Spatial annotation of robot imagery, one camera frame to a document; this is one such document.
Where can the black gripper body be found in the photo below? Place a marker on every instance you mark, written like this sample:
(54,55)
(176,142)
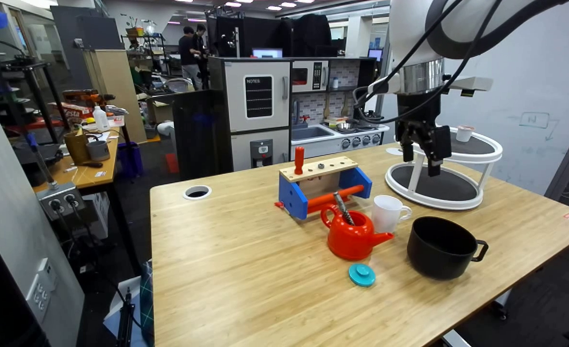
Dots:
(421,123)

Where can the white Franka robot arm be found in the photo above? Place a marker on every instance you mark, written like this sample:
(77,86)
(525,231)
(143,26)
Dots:
(477,30)

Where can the white two-tier round stand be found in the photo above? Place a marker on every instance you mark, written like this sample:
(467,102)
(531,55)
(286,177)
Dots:
(463,186)

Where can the white mug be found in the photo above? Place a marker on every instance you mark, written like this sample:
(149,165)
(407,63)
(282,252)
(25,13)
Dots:
(386,215)

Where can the toy kitchen sink counter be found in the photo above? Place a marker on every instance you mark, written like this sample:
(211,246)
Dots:
(334,136)

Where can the metal spoon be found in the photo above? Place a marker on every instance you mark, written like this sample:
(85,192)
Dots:
(344,210)

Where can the red toy teapot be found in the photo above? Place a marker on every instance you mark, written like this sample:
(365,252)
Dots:
(351,242)

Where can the red toy peg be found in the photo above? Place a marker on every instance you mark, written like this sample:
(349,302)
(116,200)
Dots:
(299,161)

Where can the blue wooden peg bench toy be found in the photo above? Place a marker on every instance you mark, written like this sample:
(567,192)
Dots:
(295,196)

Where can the white toy microwave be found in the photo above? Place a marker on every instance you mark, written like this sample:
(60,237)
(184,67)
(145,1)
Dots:
(309,76)

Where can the teal round lid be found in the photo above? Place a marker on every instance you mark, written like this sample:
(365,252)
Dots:
(361,277)

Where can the white toy kitchen oven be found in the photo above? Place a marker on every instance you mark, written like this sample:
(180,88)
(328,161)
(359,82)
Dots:
(257,109)

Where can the small lit laptop screen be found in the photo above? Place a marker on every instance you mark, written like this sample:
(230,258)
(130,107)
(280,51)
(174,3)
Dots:
(266,53)

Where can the person in dark clothes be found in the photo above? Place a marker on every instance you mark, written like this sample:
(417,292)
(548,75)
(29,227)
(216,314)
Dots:
(187,55)
(203,55)

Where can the blue waste bin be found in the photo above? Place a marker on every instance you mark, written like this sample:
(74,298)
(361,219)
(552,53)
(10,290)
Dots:
(130,161)

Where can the cluttered wooden side table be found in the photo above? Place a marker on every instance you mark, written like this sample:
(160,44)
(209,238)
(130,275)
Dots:
(83,171)

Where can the large grey leaning board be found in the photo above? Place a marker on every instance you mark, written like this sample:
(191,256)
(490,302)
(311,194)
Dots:
(14,258)

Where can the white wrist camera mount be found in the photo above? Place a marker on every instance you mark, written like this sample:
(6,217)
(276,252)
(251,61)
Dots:
(473,86)

